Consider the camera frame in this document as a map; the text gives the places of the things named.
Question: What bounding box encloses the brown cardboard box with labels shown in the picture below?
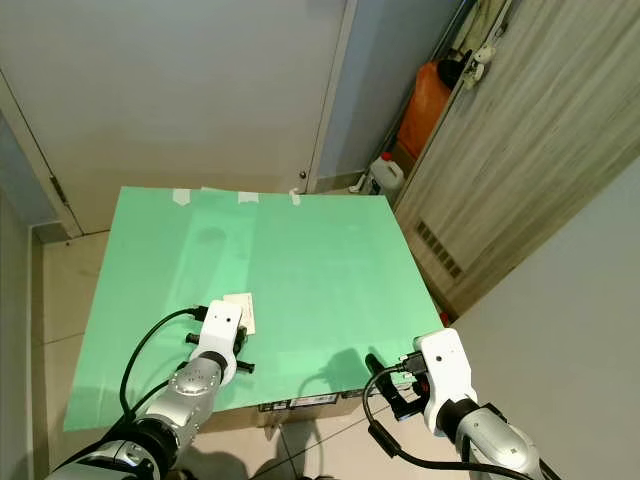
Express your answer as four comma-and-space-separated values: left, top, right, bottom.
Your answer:
255, 392, 371, 426

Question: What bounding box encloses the green table board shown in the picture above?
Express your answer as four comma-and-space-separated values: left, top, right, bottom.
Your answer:
63, 186, 446, 433

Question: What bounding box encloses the white plastic jug red cap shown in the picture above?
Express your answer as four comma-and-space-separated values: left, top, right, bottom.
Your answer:
365, 152, 406, 197

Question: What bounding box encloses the white door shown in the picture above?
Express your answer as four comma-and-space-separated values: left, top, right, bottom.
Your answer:
0, 0, 356, 239

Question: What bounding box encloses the orange bag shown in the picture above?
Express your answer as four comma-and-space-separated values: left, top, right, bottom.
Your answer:
397, 60, 456, 159

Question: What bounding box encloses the grey wood grain cabinet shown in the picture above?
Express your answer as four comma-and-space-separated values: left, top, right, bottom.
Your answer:
392, 0, 640, 319

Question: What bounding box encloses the small white toy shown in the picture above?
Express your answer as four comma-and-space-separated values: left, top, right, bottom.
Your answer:
475, 45, 501, 81

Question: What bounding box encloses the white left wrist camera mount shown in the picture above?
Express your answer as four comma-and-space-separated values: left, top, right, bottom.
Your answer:
198, 300, 246, 359

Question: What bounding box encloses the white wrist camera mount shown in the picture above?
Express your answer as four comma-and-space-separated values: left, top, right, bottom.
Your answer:
412, 328, 476, 421
198, 300, 246, 359

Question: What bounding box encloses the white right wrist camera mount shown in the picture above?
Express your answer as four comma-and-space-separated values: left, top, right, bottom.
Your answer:
412, 328, 476, 421

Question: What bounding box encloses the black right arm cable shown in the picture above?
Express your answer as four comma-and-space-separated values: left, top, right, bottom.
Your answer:
363, 365, 511, 471

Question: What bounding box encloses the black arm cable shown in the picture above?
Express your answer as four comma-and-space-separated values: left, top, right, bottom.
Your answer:
120, 308, 206, 421
363, 365, 511, 471

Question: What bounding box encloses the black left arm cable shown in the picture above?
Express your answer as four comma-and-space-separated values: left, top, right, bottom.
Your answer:
120, 308, 206, 421

